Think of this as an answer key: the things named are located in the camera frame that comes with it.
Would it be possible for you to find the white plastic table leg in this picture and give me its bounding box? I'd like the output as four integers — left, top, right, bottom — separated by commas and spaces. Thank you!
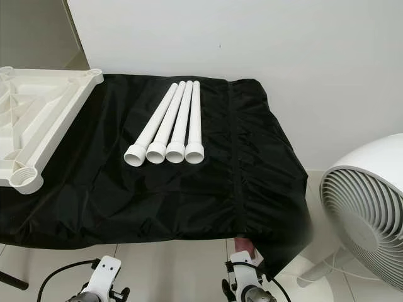
145, 81, 186, 164
165, 80, 193, 164
184, 80, 206, 164
123, 82, 179, 167

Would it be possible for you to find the pink cushion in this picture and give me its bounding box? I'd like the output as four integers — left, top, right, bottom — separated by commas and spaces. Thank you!
233, 236, 256, 253

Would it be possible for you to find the black fabric table cover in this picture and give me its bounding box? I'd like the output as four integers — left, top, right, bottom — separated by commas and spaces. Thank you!
0, 74, 312, 277

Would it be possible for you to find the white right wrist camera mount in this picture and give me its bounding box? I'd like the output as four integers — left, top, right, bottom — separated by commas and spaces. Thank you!
228, 250, 253, 291

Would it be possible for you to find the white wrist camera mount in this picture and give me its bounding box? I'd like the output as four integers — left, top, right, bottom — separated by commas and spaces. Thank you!
228, 250, 253, 291
93, 256, 121, 296

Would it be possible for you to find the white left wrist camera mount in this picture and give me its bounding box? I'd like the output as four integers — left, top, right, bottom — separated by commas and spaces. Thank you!
93, 256, 121, 296

